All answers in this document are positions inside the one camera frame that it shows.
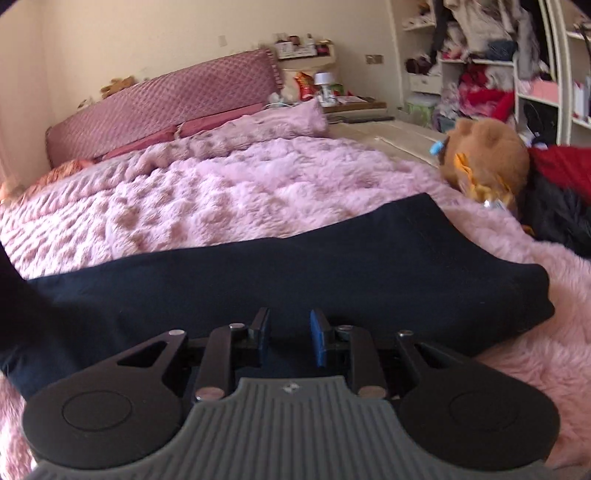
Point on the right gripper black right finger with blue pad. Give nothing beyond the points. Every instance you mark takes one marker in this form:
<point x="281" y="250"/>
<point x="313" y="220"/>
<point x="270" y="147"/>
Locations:
<point x="377" y="370"/>

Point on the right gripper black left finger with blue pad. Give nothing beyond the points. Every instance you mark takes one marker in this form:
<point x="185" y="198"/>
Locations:
<point x="203" y="368"/>

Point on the dark navy pants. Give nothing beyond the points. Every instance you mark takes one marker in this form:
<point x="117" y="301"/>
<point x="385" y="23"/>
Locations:
<point x="402" y="266"/>

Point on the pink fluffy blanket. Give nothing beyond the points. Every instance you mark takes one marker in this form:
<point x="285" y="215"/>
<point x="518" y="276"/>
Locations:
<point x="198" y="193"/>

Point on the black furry garment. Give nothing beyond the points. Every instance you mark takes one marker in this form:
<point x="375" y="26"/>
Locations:
<point x="555" y="214"/>

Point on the large brown plush toy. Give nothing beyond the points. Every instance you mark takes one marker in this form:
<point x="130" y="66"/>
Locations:
<point x="486" y="160"/>

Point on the mauve quilted headboard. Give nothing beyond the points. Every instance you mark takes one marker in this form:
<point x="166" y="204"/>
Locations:
<point x="215" y="86"/>

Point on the red snack bag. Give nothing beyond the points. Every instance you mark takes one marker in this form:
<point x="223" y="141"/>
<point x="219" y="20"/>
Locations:
<point x="306" y="86"/>

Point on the red garment on bed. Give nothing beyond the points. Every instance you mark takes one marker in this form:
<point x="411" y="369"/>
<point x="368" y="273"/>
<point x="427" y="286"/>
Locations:
<point x="560" y="175"/>

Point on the cream bedside table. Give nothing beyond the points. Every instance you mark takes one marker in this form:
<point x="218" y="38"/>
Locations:
<point x="338" y="104"/>

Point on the small brown teddy bear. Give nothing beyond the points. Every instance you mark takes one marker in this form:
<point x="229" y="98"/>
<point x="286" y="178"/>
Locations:
<point x="116" y="85"/>

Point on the white open wardrobe shelves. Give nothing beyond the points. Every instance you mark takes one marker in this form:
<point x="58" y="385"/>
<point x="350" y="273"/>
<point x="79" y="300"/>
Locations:
<point x="537" y="50"/>

